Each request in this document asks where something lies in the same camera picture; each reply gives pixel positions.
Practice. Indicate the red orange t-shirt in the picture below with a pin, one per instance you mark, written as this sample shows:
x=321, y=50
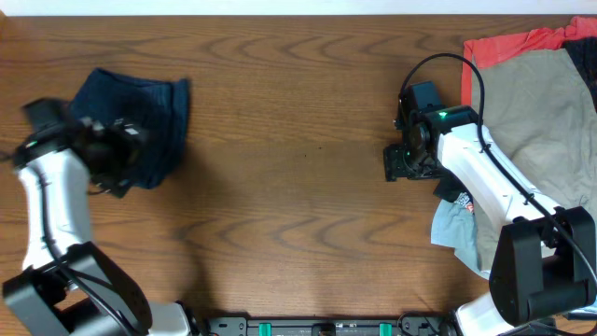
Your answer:
x=513, y=44

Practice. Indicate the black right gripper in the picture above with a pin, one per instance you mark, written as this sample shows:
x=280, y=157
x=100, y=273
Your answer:
x=395, y=162

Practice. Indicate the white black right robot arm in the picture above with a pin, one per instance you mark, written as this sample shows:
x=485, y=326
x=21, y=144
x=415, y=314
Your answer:
x=544, y=263

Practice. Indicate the black garment with printed label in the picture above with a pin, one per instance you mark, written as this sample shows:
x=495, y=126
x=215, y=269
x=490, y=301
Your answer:
x=452, y=190

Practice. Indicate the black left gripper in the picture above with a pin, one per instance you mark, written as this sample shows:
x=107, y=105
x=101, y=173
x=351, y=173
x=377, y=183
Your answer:
x=121, y=156

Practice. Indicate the black lace garment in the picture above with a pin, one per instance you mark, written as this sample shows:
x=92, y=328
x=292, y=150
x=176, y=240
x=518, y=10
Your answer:
x=581, y=71

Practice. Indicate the dark blue denim shorts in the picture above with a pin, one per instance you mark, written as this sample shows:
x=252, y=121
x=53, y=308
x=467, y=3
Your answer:
x=158, y=107

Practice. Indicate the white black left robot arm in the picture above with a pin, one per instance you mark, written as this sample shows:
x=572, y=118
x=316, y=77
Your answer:
x=68, y=285

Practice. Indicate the light blue garment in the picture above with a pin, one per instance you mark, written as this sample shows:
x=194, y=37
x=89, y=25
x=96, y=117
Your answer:
x=454, y=226

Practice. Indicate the khaki grey shorts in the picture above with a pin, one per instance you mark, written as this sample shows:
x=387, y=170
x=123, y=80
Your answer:
x=540, y=112

